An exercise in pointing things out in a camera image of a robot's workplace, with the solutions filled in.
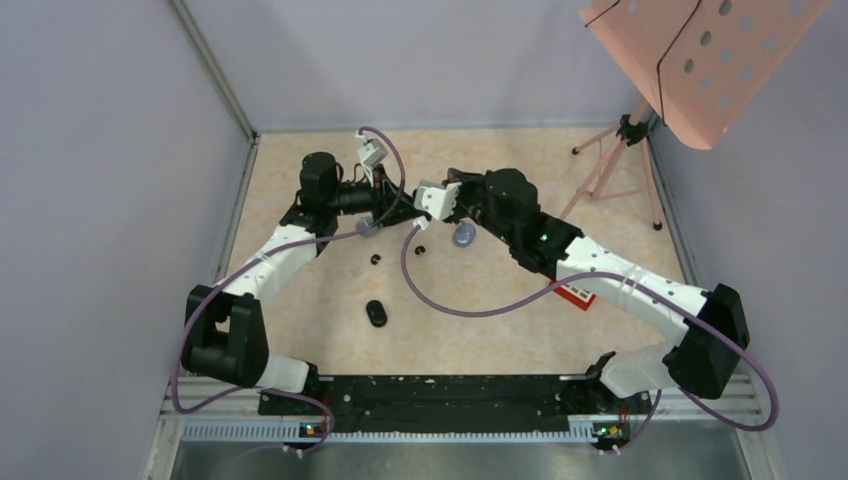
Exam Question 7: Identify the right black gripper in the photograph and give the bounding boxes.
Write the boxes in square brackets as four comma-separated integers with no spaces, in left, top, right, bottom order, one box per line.
[442,168,517,246]

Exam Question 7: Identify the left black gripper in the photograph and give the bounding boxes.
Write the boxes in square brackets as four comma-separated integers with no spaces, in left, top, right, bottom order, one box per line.
[327,163,422,227]

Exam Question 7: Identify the lavender earbud charging case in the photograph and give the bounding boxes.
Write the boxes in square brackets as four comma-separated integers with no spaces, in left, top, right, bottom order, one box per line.
[452,223,476,248]

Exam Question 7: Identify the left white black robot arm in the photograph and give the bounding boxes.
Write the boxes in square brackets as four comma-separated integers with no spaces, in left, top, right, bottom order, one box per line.
[180,142,417,414]

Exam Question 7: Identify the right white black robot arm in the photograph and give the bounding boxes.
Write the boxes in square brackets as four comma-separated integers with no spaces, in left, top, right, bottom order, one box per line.
[416,168,750,412]

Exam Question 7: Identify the closed black earbud case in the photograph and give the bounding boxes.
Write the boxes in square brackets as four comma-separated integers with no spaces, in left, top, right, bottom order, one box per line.
[365,300,388,328]

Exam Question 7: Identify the purple glitter microphone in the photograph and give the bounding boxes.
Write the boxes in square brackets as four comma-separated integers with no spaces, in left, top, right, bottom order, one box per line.
[355,217,381,238]

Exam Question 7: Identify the red white toy block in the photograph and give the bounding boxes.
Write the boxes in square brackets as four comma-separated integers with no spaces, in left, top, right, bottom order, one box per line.
[553,284,596,311]

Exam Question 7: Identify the pink music stand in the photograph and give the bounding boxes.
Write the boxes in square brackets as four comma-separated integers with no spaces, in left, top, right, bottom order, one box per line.
[563,0,830,230]

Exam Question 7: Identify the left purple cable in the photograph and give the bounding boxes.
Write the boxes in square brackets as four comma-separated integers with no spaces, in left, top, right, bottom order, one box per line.
[169,126,407,458]

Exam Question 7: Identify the purple cable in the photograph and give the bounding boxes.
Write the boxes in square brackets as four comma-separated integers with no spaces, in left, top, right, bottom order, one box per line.
[169,126,407,458]
[400,221,780,454]

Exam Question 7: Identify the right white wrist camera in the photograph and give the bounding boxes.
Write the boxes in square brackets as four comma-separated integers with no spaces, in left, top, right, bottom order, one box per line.
[414,181,461,221]

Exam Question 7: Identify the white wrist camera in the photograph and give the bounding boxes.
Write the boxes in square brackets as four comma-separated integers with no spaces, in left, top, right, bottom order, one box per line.
[414,181,461,221]
[356,127,388,169]

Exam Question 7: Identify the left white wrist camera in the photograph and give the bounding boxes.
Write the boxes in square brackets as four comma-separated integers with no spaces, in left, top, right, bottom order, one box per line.
[356,127,388,169]

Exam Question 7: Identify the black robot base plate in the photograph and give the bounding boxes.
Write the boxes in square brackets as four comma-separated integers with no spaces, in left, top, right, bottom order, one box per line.
[258,375,649,434]

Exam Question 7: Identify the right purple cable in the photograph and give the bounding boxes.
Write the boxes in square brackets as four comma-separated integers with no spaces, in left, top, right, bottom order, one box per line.
[400,221,780,454]

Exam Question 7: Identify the aluminium frame rail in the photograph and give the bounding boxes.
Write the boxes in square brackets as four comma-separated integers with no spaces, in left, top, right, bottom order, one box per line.
[143,375,772,479]

